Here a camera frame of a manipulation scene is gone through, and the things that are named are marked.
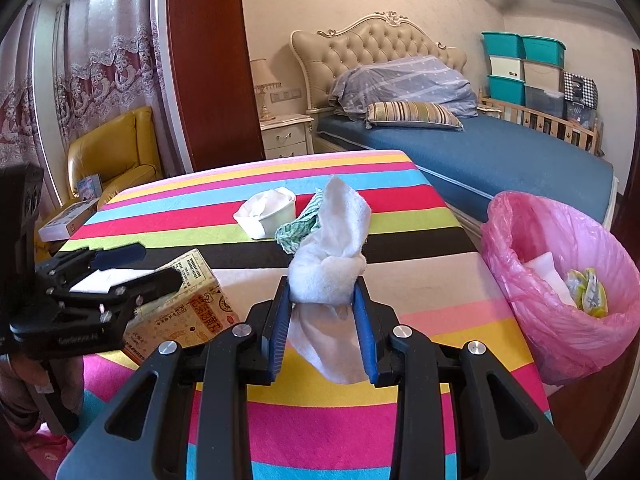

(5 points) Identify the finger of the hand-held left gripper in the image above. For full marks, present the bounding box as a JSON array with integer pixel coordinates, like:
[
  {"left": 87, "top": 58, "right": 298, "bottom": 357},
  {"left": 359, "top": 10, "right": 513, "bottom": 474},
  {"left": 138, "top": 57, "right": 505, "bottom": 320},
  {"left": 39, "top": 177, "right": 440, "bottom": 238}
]
[
  {"left": 52, "top": 266, "right": 184, "bottom": 325},
  {"left": 34, "top": 241, "right": 147, "bottom": 290}
]

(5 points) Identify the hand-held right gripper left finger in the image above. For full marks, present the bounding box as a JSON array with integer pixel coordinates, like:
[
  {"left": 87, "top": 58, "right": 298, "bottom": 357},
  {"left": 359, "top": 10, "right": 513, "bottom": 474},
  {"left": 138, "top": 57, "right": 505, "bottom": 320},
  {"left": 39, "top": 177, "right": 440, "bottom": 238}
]
[{"left": 57, "top": 276, "right": 292, "bottom": 480}]

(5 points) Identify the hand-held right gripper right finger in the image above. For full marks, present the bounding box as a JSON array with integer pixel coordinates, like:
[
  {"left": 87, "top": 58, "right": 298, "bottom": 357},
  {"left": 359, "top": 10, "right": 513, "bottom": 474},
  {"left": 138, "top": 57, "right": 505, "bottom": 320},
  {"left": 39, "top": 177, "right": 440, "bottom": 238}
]
[{"left": 352, "top": 280, "right": 587, "bottom": 480}]

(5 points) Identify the white paper sheet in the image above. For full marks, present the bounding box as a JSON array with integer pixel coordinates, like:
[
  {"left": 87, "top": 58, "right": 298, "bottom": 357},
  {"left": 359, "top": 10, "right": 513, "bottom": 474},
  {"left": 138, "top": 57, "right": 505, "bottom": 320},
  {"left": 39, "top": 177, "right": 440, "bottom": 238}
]
[{"left": 70, "top": 269, "right": 156, "bottom": 293}]

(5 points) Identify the yellow printed carton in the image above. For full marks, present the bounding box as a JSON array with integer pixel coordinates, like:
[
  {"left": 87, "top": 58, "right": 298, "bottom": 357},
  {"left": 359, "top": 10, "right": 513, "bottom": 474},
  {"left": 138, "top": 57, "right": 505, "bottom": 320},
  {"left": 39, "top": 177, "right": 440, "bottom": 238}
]
[{"left": 121, "top": 249, "right": 241, "bottom": 367}]

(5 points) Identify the white paper towel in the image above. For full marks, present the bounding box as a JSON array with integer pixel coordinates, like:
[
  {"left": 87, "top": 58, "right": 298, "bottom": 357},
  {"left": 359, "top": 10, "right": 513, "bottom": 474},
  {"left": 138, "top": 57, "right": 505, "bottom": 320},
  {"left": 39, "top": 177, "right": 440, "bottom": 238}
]
[{"left": 287, "top": 176, "right": 373, "bottom": 385}]

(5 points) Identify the pink trash bag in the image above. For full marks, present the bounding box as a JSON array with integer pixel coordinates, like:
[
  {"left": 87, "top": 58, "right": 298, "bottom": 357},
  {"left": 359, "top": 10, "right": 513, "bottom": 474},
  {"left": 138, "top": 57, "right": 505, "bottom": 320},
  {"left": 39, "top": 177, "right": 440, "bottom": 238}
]
[{"left": 481, "top": 191, "right": 640, "bottom": 386}]

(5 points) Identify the white foam sheet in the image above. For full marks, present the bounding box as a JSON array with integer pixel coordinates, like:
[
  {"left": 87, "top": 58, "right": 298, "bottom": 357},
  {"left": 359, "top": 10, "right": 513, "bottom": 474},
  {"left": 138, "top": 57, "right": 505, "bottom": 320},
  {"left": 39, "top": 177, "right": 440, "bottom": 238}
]
[{"left": 522, "top": 252, "right": 576, "bottom": 307}]

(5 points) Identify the yellow green snack wrapper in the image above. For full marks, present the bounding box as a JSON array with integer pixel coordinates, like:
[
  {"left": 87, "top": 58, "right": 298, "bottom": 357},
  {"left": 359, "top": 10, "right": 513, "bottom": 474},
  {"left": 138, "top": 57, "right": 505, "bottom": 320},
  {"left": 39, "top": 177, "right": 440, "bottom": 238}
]
[{"left": 565, "top": 267, "right": 610, "bottom": 318}]

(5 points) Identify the person's left hand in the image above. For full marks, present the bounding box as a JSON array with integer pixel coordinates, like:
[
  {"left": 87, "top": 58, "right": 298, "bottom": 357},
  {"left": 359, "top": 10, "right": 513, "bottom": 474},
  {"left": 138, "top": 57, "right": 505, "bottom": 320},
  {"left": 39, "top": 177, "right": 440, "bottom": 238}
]
[{"left": 0, "top": 355, "right": 86, "bottom": 431}]

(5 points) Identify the flat white box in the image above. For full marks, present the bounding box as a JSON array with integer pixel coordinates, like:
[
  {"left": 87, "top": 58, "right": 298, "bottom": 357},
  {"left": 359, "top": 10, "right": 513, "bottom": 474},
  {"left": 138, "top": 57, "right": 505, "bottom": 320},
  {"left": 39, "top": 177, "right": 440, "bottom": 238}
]
[{"left": 37, "top": 197, "right": 101, "bottom": 242}]

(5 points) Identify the small blue white box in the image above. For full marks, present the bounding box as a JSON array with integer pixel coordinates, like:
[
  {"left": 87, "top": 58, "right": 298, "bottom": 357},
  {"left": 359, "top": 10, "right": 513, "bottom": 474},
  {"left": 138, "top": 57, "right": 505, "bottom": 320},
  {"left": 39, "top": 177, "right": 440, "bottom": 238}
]
[{"left": 75, "top": 174, "right": 103, "bottom": 200}]

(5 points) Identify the green patterned cloth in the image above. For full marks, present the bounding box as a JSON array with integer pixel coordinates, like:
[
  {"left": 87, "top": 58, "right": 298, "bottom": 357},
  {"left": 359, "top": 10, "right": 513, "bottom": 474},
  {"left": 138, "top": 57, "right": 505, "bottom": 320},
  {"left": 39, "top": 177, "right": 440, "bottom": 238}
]
[{"left": 275, "top": 187, "right": 326, "bottom": 253}]

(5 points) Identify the yellow leather armchair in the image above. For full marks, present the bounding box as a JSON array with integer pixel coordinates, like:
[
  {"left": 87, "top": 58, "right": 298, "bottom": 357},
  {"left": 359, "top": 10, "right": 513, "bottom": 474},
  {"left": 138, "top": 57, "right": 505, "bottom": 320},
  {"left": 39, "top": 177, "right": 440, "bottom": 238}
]
[{"left": 67, "top": 106, "right": 161, "bottom": 211}]

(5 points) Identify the white paper cup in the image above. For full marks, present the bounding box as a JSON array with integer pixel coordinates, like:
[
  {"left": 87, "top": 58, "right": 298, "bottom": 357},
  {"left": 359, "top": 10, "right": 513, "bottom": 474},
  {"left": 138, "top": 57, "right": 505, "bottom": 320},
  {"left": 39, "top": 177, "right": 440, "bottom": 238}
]
[{"left": 233, "top": 186, "right": 297, "bottom": 240}]

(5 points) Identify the white crumpled tissue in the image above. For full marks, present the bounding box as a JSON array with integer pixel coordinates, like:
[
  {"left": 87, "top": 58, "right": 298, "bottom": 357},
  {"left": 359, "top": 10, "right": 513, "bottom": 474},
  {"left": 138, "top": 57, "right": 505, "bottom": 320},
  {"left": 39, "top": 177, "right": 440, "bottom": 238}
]
[{"left": 240, "top": 187, "right": 291, "bottom": 218}]

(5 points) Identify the striped colourful tablecloth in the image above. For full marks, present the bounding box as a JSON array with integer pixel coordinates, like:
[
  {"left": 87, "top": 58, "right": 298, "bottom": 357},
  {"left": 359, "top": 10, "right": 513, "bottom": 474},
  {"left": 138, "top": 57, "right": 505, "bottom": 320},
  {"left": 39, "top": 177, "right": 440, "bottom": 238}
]
[{"left": 57, "top": 150, "right": 553, "bottom": 480}]

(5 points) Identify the cream nightstand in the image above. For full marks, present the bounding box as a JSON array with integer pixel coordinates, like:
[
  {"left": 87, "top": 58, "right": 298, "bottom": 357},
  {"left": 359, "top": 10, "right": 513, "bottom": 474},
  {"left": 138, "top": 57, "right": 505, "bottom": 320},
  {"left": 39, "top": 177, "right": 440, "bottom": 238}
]
[{"left": 259, "top": 112, "right": 316, "bottom": 161}]

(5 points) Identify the lace curtain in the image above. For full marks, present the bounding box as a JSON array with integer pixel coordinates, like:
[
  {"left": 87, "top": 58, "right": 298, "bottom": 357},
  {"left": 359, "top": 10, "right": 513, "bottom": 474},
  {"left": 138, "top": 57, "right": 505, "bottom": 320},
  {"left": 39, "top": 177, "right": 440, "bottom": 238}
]
[{"left": 0, "top": 0, "right": 176, "bottom": 181}]

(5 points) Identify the brown wardrobe panel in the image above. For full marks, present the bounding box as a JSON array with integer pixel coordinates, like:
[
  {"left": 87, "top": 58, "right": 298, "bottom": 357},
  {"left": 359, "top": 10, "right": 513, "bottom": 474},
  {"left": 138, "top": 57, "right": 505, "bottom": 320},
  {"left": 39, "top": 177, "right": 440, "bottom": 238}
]
[{"left": 165, "top": 0, "right": 266, "bottom": 176}]

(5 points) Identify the blue bed mattress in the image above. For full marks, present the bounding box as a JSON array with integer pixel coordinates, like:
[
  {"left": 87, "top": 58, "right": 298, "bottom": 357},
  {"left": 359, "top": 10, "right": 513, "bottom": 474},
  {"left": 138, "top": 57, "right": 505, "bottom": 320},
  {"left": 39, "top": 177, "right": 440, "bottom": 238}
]
[{"left": 316, "top": 112, "right": 615, "bottom": 226}]

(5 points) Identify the striped pillow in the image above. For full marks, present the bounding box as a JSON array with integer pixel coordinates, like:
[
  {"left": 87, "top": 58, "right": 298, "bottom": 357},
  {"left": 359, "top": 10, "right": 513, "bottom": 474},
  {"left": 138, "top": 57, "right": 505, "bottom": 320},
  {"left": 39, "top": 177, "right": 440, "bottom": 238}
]
[{"left": 366, "top": 101, "right": 465, "bottom": 132}]

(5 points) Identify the table lamp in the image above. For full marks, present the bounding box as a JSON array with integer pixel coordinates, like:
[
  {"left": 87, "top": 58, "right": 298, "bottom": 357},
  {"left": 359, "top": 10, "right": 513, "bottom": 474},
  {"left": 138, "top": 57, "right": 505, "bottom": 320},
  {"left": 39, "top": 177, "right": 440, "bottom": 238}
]
[{"left": 249, "top": 57, "right": 277, "bottom": 122}]

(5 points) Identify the grey blue duvet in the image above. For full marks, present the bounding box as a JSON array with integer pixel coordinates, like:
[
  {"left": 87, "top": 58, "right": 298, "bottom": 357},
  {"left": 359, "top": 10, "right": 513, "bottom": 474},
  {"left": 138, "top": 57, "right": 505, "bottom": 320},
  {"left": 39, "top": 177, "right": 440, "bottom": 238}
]
[{"left": 327, "top": 56, "right": 478, "bottom": 121}]

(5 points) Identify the teal plastic storage box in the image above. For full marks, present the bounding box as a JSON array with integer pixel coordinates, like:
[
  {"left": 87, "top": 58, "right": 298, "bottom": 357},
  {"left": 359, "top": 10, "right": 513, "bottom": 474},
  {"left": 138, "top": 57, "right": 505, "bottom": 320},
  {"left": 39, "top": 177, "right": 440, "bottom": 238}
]
[
  {"left": 520, "top": 35, "right": 567, "bottom": 67},
  {"left": 487, "top": 75, "right": 527, "bottom": 106},
  {"left": 482, "top": 31, "right": 526, "bottom": 59}
]

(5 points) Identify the beige tufted headboard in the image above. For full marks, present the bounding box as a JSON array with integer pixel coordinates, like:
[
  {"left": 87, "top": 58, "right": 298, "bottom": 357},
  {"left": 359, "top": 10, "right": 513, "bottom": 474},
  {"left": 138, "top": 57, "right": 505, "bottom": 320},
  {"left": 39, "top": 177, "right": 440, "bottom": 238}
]
[{"left": 291, "top": 10, "right": 468, "bottom": 113}]

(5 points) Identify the clear plastic storage box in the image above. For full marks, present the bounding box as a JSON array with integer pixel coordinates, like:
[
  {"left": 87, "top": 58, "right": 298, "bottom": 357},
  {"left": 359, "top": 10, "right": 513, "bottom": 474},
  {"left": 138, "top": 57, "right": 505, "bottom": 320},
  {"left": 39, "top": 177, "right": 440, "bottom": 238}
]
[{"left": 524, "top": 85, "right": 566, "bottom": 120}]

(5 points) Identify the white plastic storage box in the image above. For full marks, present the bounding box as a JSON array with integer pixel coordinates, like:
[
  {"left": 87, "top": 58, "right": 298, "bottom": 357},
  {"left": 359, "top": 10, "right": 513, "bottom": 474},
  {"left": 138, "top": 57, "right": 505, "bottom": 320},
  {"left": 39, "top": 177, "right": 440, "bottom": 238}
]
[{"left": 487, "top": 55, "right": 527, "bottom": 81}]

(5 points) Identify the beige plastic storage box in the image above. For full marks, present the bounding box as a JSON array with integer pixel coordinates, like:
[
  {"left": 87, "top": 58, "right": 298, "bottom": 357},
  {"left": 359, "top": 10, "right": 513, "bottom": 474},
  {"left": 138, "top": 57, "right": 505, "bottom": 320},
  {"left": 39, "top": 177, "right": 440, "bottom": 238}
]
[{"left": 522, "top": 60, "right": 566, "bottom": 92}]

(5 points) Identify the black white checkered bag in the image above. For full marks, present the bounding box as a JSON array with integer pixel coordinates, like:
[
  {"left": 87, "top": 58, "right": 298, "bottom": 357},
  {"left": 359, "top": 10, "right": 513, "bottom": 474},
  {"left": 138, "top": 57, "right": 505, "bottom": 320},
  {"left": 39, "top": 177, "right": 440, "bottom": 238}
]
[{"left": 562, "top": 71, "right": 599, "bottom": 128}]

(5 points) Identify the wooden crib rail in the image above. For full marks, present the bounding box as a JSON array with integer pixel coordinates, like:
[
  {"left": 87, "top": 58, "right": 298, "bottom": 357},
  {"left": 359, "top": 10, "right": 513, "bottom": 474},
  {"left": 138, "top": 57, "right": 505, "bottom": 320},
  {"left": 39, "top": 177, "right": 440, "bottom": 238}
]
[{"left": 479, "top": 87, "right": 603, "bottom": 153}]

